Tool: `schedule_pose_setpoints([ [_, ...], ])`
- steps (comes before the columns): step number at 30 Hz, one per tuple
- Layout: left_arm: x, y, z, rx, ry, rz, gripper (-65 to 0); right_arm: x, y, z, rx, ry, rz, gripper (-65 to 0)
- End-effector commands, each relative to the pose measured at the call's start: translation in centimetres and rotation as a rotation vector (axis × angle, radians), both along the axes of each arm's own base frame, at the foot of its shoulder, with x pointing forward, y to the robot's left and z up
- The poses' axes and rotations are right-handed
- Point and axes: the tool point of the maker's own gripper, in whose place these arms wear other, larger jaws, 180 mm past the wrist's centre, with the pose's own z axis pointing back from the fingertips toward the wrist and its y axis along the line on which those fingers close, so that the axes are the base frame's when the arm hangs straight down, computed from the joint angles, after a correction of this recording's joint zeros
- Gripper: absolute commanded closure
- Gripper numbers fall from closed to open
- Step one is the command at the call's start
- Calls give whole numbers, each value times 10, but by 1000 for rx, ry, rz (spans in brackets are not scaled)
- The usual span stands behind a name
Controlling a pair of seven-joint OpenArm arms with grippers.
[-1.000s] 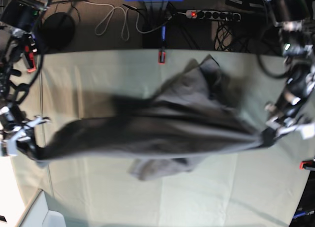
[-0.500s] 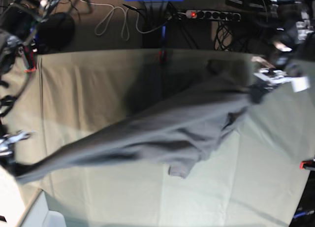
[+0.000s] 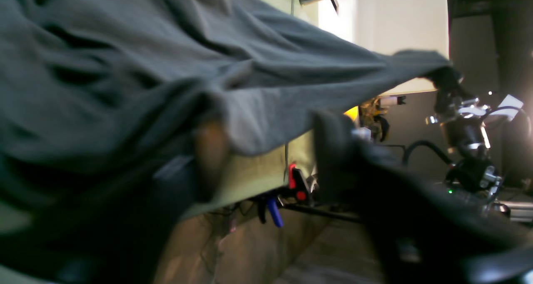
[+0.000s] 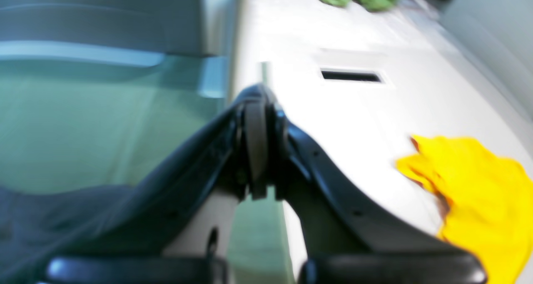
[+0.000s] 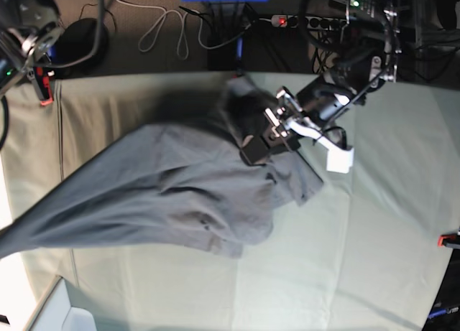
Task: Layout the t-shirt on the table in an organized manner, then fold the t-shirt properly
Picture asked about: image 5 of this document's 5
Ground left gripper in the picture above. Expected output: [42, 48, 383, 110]
[240, 86, 347, 165]

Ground dark grey t-shirt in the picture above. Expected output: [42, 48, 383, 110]
[1, 78, 323, 258]

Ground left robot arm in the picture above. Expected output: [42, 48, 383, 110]
[240, 0, 400, 173]

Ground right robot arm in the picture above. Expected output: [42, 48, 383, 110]
[1, 0, 105, 95]

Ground white power strip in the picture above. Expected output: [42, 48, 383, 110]
[270, 14, 346, 32]

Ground pale green table cloth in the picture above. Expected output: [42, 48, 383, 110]
[1, 73, 459, 330]

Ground black round floor base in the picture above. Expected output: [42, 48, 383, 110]
[50, 18, 109, 75]

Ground red clamp right edge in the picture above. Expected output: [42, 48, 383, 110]
[438, 232, 460, 250]

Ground red clamp edge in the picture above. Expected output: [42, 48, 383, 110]
[27, 67, 54, 106]
[438, 232, 460, 250]

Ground red clamp left edge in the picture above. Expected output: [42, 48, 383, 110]
[27, 67, 54, 106]

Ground grey plastic bin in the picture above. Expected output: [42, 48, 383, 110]
[23, 276, 97, 331]

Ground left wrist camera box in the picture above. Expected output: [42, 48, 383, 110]
[326, 147, 354, 174]

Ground white cable on floor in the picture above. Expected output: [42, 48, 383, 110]
[111, 0, 238, 61]

